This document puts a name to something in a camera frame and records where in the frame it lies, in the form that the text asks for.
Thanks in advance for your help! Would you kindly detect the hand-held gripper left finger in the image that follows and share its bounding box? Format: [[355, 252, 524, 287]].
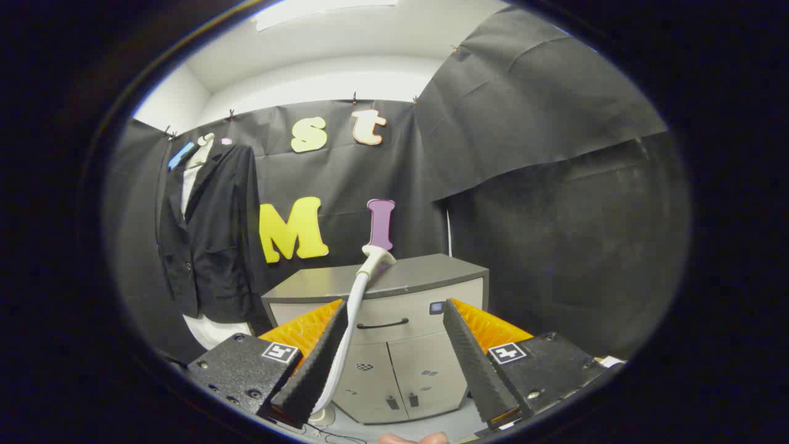
[[187, 299, 349, 429]]

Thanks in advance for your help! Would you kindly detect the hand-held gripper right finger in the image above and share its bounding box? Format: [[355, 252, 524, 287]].
[[443, 298, 608, 432]]

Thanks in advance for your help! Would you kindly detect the white garment steamer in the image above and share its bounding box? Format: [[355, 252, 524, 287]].
[[308, 245, 397, 426]]

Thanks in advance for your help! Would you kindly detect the black suit jacket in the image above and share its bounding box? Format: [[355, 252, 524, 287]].
[[157, 143, 270, 324]]

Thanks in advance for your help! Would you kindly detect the white clothes hanger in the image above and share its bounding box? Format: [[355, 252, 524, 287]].
[[187, 133, 216, 168]]

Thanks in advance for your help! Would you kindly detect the grey cabinet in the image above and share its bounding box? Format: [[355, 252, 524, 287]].
[[261, 253, 489, 425]]

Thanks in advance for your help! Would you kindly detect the black backdrop cloth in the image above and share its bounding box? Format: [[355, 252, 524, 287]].
[[105, 6, 691, 371]]

